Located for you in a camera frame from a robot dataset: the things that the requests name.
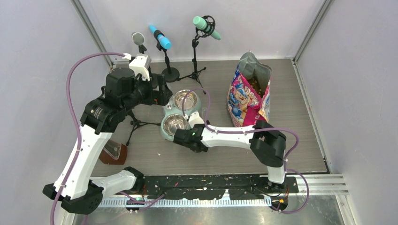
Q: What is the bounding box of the green double pet bowl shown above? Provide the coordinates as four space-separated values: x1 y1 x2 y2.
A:
160 90 201 142

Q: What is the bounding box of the blue microphone on stand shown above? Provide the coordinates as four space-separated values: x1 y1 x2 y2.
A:
148 25 180 83

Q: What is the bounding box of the brown metronome box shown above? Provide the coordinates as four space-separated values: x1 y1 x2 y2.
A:
99 140 128 165

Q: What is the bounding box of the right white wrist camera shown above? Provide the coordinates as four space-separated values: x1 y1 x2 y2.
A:
183 111 204 128

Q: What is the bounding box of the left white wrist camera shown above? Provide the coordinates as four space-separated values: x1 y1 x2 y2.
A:
122 53 151 82

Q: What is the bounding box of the silver round microphone stand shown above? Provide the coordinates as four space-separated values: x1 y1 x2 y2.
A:
131 32 158 89

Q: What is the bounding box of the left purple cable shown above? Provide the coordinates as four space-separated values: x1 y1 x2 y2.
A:
49 52 165 225

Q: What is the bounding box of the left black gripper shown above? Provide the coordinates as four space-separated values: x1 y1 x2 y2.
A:
122 72 172 113

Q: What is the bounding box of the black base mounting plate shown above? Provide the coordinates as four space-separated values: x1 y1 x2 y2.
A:
128 174 299 200

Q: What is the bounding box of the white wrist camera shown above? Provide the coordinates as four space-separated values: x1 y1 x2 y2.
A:
122 53 151 82
183 111 204 128

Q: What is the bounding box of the clear plastic scoop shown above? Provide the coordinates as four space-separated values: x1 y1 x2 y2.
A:
200 107 209 125

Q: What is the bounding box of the green microphone on tripod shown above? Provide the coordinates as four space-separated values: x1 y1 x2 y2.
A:
177 15 222 95

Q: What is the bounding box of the colourful cat food bag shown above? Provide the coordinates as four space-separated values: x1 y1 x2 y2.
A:
227 51 272 127

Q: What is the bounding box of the yellow microphone on tripod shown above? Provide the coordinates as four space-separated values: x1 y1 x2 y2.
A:
125 110 161 146

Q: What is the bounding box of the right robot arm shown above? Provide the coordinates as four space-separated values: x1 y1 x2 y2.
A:
173 120 287 192

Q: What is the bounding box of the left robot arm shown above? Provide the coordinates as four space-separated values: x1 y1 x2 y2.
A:
43 68 173 215

